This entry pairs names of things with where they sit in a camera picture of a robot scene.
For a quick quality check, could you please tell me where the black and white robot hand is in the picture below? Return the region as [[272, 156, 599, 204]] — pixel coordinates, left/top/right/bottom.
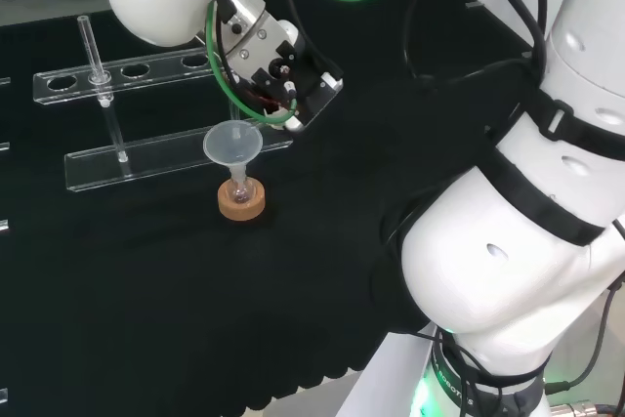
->
[[224, 0, 344, 133]]

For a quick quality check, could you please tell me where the clear plastic funnel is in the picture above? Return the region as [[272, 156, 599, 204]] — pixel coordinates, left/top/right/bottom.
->
[[202, 119, 265, 185]]

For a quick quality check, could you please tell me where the small round-bottom glass flask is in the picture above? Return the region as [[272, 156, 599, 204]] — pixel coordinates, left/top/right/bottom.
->
[[228, 167, 256, 207]]

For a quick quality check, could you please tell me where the clear acrylic funnel stand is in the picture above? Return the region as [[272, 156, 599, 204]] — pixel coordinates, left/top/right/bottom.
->
[[32, 15, 295, 194]]

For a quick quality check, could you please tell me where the black bench cloth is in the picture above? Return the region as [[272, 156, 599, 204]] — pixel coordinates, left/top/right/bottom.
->
[[0, 0, 543, 411]]

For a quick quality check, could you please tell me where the cork ring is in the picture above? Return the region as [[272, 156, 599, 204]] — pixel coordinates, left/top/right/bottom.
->
[[217, 179, 268, 224]]

